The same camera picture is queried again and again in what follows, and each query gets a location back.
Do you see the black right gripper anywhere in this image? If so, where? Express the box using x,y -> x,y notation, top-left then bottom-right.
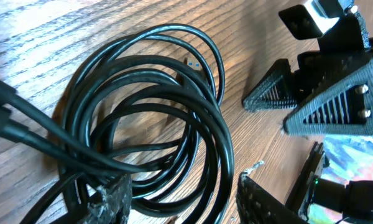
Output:
242,13 -> 373,136

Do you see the black USB cable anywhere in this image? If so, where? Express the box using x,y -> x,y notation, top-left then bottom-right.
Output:
18,23 -> 236,224
0,73 -> 175,178

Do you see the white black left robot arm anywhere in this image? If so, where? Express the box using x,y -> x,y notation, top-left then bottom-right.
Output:
61,143 -> 373,223

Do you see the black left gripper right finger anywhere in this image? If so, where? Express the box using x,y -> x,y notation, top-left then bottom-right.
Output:
236,172 -> 306,224

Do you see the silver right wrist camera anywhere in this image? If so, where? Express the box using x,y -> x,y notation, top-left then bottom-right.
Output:
279,0 -> 357,40

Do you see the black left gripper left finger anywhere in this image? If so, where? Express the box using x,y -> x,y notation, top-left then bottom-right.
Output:
80,174 -> 132,224

